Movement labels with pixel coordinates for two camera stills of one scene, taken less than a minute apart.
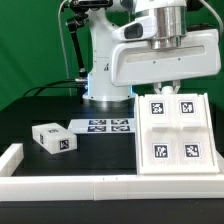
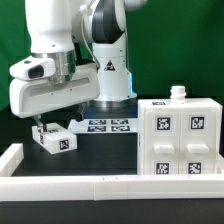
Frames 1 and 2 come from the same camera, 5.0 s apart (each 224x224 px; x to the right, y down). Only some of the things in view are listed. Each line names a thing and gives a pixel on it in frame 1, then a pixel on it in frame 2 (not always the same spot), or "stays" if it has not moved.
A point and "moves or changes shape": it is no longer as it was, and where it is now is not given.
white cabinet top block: (55, 138) stays
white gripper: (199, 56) -> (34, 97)
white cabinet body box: (175, 135) moves or changes shape
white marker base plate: (102, 126) stays
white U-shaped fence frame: (15, 188) stays
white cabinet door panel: (193, 142) moves or changes shape
